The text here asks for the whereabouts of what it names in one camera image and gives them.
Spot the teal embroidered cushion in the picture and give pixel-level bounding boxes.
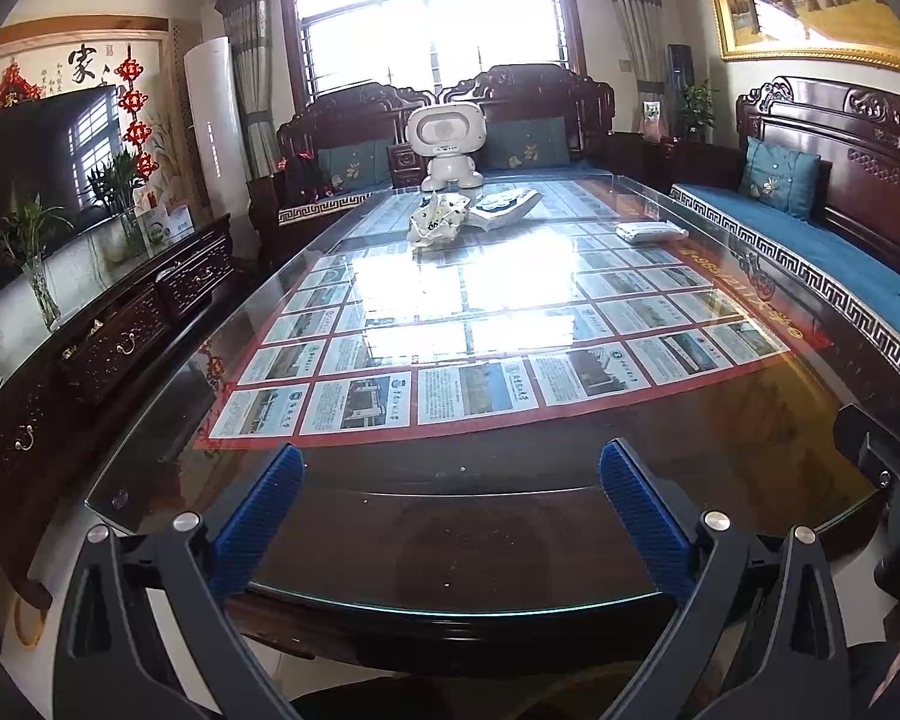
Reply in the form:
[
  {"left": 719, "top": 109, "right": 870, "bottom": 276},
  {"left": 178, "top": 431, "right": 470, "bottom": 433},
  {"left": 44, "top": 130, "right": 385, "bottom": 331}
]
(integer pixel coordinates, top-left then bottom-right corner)
[
  {"left": 316, "top": 139, "right": 398, "bottom": 192},
  {"left": 484, "top": 116, "right": 571, "bottom": 171},
  {"left": 739, "top": 136, "right": 822, "bottom": 222}
]

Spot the white tower air conditioner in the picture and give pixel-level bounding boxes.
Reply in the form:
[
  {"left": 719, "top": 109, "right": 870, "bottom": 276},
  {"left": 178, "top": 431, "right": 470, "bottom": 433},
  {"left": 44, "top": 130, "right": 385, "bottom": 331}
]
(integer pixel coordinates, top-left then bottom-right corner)
[{"left": 184, "top": 36, "right": 252, "bottom": 218}]

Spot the patterned grey curtain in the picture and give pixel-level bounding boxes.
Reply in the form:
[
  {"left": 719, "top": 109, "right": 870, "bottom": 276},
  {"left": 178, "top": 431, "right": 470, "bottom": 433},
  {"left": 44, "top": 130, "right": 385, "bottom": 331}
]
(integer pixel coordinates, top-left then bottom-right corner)
[
  {"left": 596, "top": 0, "right": 665, "bottom": 132},
  {"left": 221, "top": 0, "right": 286, "bottom": 181}
]

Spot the flat white folded cloth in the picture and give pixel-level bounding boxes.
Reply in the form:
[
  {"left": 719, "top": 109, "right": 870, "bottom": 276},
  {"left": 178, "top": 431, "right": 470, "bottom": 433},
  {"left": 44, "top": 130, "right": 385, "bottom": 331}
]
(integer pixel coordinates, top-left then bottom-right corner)
[{"left": 615, "top": 220, "right": 689, "bottom": 245}]

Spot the dark carved wooden cabinet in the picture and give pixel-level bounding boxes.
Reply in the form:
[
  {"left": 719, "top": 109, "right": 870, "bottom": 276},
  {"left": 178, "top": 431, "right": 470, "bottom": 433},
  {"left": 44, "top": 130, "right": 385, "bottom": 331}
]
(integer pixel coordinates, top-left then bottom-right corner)
[{"left": 0, "top": 214, "right": 233, "bottom": 608}]

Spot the black red bag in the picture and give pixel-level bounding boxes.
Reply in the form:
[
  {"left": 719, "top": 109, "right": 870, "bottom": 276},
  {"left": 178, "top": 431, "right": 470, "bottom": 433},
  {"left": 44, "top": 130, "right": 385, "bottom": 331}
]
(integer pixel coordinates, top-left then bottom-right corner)
[{"left": 281, "top": 150, "right": 331, "bottom": 203}]

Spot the bushy bamboo in glass vase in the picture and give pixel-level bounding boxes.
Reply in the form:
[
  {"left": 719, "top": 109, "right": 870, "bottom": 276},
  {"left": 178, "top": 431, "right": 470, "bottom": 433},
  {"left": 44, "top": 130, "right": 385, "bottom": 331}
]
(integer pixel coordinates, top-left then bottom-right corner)
[{"left": 86, "top": 150, "right": 147, "bottom": 260}]

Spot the round yellow-rimmed bin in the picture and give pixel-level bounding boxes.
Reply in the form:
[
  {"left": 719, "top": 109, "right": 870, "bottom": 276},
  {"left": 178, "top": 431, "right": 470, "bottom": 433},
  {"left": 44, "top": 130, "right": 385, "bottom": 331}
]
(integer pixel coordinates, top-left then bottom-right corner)
[{"left": 7, "top": 596, "right": 50, "bottom": 653}]

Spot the white green carton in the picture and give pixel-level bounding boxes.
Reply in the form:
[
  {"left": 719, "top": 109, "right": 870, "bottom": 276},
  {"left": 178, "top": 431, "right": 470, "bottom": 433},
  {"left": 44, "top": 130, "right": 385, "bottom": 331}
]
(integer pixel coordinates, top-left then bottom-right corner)
[{"left": 135, "top": 191, "right": 196, "bottom": 245}]

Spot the long carved wooden sofa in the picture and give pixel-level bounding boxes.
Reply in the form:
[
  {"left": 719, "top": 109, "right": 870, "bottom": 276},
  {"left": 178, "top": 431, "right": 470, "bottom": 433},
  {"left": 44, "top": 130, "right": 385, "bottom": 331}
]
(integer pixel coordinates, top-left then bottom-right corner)
[{"left": 247, "top": 64, "right": 620, "bottom": 256}]

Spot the small potted green plant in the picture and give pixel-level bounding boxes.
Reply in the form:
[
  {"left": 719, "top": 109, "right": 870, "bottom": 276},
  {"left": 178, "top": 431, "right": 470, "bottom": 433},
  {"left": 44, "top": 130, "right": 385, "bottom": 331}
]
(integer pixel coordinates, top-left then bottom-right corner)
[{"left": 679, "top": 79, "right": 721, "bottom": 143}]

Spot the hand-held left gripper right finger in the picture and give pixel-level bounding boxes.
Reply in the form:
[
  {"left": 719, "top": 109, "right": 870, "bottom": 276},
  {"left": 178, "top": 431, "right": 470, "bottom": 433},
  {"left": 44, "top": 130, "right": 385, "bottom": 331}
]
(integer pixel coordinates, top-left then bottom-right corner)
[{"left": 598, "top": 437, "right": 852, "bottom": 720}]

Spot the hanging red knot string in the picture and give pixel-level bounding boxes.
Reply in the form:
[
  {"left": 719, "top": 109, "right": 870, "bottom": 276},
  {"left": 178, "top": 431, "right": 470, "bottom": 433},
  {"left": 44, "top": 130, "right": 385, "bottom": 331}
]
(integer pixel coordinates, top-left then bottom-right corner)
[{"left": 116, "top": 45, "right": 160, "bottom": 181}]

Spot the carved wooden sofa blue seat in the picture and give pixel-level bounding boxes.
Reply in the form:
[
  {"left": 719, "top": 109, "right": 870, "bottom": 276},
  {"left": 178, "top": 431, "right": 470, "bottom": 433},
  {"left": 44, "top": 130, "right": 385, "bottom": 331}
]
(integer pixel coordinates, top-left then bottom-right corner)
[{"left": 667, "top": 75, "right": 900, "bottom": 406}]

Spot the soft tissue pack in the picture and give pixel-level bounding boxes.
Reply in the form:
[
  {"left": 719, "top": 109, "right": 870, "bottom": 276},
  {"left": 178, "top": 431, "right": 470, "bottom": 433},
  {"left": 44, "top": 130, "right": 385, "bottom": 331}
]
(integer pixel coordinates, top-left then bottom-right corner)
[{"left": 469, "top": 187, "right": 545, "bottom": 230}]

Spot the wide red knot ornament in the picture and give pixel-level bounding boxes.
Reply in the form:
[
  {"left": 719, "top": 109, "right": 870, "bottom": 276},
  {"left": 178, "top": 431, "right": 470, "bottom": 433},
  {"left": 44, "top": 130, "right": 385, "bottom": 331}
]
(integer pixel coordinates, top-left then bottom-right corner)
[{"left": 0, "top": 64, "right": 46, "bottom": 121}]

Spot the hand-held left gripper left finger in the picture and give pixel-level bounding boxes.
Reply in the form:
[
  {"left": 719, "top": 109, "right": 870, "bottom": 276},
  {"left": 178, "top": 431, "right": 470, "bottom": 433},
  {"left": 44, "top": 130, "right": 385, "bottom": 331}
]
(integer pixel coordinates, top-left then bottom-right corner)
[{"left": 52, "top": 441, "right": 306, "bottom": 720}]

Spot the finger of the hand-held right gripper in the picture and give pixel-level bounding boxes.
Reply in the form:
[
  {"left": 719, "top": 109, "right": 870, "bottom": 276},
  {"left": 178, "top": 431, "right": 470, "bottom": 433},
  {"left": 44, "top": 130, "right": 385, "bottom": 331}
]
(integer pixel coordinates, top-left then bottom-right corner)
[{"left": 832, "top": 403, "right": 900, "bottom": 503}]

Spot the tall glass vase with bamboo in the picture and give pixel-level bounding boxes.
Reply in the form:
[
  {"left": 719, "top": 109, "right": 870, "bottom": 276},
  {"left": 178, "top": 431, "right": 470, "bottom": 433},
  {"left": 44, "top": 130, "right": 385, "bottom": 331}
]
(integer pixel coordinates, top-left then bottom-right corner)
[{"left": 0, "top": 195, "right": 72, "bottom": 331}]

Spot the white toy robot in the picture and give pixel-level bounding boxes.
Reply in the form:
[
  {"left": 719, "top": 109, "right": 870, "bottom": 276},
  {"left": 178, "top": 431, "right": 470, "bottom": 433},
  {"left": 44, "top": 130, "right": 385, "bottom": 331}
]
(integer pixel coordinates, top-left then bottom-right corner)
[{"left": 405, "top": 103, "right": 488, "bottom": 191}]

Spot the large barred window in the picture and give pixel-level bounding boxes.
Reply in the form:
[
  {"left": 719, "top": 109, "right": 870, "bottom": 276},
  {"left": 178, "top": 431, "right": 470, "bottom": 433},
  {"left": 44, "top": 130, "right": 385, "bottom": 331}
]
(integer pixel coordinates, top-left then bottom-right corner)
[{"left": 281, "top": 0, "right": 586, "bottom": 102}]

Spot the red-bordered printed table sheet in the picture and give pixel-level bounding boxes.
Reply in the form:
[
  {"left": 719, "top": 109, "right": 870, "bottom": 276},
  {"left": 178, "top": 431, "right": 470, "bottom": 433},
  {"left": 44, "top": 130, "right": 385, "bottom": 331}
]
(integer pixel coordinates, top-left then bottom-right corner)
[{"left": 191, "top": 180, "right": 833, "bottom": 455}]

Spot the black flat television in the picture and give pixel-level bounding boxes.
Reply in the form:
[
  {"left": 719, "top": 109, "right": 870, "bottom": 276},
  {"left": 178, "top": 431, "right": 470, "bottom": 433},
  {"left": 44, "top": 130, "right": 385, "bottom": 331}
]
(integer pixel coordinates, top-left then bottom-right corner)
[{"left": 0, "top": 86, "right": 121, "bottom": 316}]

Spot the dark wooden side table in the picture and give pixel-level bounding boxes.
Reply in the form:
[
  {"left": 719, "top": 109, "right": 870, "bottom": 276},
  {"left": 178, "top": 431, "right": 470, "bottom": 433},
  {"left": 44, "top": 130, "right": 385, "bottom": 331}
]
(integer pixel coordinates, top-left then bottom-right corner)
[{"left": 615, "top": 131, "right": 743, "bottom": 188}]

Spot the tall black appliance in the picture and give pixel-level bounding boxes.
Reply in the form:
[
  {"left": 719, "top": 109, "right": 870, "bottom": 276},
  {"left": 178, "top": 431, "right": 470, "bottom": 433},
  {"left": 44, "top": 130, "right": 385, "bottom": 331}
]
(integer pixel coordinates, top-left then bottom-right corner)
[{"left": 667, "top": 43, "right": 697, "bottom": 137}]

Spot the crumpled white printed wrapper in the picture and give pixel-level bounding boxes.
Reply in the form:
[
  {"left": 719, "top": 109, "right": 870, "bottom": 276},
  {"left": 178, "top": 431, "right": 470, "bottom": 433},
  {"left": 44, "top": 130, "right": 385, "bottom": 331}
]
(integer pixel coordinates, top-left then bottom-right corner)
[{"left": 407, "top": 191, "right": 472, "bottom": 248}]

